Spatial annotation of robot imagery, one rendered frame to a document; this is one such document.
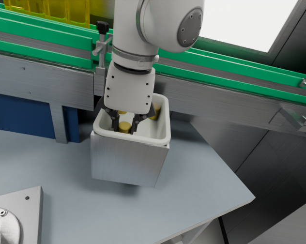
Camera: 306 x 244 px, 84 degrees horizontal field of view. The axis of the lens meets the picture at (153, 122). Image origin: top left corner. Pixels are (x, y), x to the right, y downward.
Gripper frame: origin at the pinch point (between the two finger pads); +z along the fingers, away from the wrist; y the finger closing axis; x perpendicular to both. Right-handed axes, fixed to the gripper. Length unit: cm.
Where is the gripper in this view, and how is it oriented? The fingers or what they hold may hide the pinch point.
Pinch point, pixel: (124, 125)
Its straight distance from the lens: 42.8
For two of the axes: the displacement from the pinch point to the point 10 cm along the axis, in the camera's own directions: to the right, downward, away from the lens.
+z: -2.0, 7.8, 5.9
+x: -0.2, 6.0, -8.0
